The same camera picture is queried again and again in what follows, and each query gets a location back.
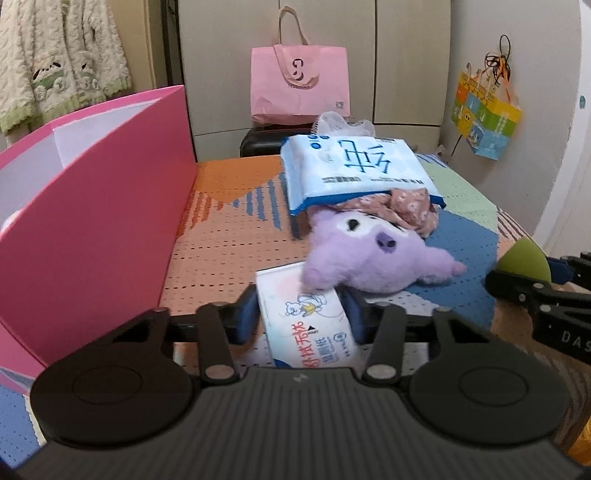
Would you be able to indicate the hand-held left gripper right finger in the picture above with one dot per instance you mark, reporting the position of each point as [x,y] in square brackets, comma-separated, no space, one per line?
[352,314]

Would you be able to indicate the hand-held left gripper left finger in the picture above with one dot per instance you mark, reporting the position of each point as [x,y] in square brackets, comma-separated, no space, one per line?
[248,316]

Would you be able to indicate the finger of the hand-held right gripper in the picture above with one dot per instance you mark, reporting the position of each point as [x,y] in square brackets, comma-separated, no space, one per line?
[572,270]
[554,318]

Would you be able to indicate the small bear-print wipes packet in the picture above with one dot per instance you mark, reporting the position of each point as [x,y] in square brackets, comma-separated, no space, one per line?
[314,332]

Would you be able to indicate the green makeup sponge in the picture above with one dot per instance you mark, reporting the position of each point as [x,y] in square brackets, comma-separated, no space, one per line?
[521,261]

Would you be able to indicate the purple plush toy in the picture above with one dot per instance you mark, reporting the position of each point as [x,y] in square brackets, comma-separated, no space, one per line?
[369,258]

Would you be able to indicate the floral fabric scrunchie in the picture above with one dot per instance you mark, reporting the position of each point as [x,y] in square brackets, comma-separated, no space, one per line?
[411,203]

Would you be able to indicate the large blue-white tissue packet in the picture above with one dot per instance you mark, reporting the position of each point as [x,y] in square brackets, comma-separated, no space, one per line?
[360,170]

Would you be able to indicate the pink cardboard box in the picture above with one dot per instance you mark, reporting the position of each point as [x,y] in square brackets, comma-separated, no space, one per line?
[101,221]

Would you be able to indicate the colourful patterned mat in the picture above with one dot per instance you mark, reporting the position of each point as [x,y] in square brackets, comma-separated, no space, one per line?
[221,258]

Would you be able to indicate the white door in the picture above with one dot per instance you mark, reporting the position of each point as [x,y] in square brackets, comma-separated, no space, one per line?
[558,152]

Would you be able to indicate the colourful paper gift bag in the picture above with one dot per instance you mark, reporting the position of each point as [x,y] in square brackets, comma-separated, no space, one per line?
[489,120]

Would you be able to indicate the black suitcase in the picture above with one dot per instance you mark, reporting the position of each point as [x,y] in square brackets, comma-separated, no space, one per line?
[258,143]

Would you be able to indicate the clear plastic bag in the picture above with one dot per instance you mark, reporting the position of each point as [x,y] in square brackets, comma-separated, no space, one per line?
[334,122]

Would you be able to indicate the pink tote bag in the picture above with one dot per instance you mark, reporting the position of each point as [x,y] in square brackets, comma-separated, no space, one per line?
[300,87]

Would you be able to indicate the fluffy white plush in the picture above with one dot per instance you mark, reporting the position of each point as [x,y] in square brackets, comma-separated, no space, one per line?
[9,224]

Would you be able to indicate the white wardrobe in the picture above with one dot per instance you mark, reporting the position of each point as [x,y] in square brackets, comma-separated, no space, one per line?
[397,60]

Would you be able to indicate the cream fuzzy cardigan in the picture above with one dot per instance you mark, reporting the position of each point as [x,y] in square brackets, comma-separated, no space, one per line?
[60,55]

